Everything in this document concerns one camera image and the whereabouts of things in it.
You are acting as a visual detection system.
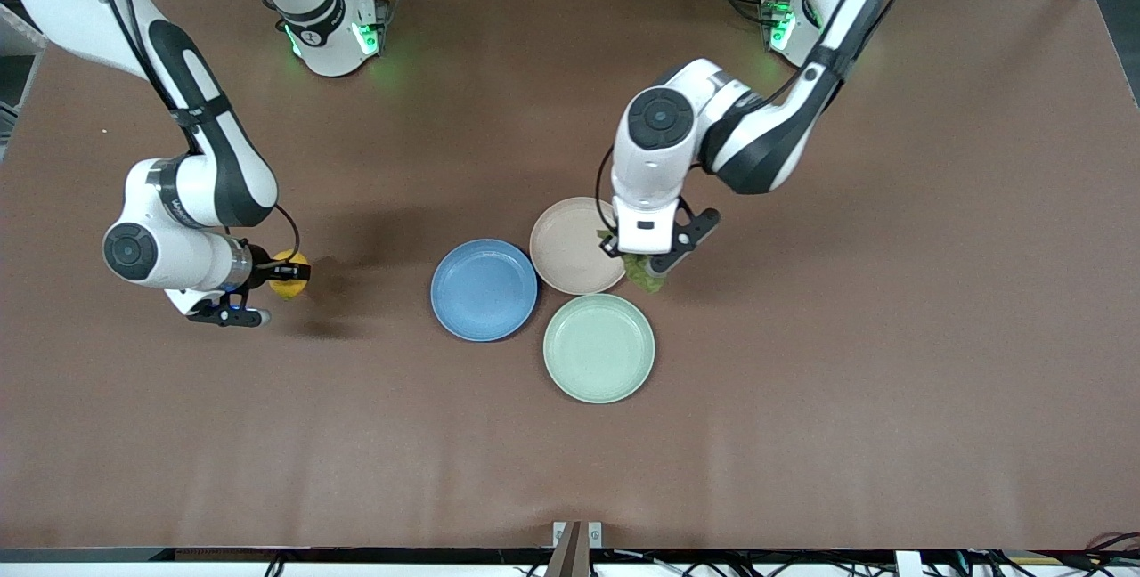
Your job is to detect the yellow lemon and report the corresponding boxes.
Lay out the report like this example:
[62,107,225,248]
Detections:
[269,250,311,301]

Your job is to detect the green lettuce leaf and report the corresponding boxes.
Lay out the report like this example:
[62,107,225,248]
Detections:
[595,228,666,295]

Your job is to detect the beige plate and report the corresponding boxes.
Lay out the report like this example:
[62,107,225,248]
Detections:
[529,197,629,296]

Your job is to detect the pale green plate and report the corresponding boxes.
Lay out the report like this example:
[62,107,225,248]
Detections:
[542,293,656,404]

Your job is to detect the blue plate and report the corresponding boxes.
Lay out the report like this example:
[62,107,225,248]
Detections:
[430,239,540,343]

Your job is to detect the white bracket with brown bar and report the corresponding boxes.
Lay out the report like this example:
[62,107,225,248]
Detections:
[544,520,604,577]

